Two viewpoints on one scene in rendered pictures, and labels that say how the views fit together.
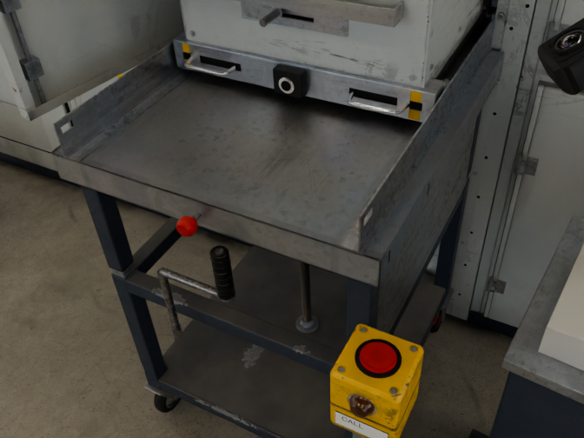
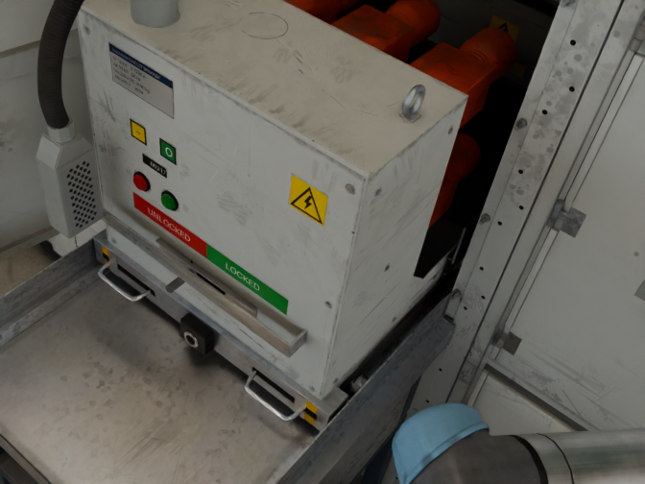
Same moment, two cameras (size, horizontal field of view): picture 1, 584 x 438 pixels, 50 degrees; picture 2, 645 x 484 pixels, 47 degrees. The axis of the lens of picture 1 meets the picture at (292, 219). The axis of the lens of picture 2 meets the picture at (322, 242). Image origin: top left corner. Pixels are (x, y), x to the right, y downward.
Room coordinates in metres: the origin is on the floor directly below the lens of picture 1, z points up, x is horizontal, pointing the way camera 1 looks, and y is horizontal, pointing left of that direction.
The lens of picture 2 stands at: (0.30, -0.21, 1.93)
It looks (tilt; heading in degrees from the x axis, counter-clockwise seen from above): 46 degrees down; 1
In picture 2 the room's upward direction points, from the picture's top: 9 degrees clockwise
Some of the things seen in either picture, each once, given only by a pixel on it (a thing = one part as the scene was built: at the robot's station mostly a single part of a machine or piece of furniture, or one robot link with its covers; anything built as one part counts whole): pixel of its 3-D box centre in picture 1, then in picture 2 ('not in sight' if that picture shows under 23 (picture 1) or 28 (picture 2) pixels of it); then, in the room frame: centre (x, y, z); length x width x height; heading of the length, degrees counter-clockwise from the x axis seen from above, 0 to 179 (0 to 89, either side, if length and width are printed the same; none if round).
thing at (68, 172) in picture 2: not in sight; (72, 180); (1.09, 0.19, 1.14); 0.08 x 0.05 x 0.17; 150
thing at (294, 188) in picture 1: (297, 110); (207, 350); (1.05, -0.02, 0.82); 0.68 x 0.62 x 0.06; 150
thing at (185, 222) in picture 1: (190, 222); not in sight; (0.74, 0.16, 0.82); 0.04 x 0.03 x 0.03; 150
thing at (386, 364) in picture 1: (377, 360); not in sight; (0.40, -0.08, 0.90); 0.04 x 0.04 x 0.02
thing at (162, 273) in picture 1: (197, 299); not in sight; (0.75, 0.18, 0.63); 0.17 x 0.03 x 0.30; 59
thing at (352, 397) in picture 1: (360, 408); not in sight; (0.36, -0.06, 0.87); 0.03 x 0.01 x 0.03; 60
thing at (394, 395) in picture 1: (375, 385); not in sight; (0.40, -0.08, 0.85); 0.08 x 0.08 x 0.10; 60
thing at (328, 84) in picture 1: (299, 73); (212, 322); (1.06, -0.03, 0.90); 0.54 x 0.05 x 0.06; 60
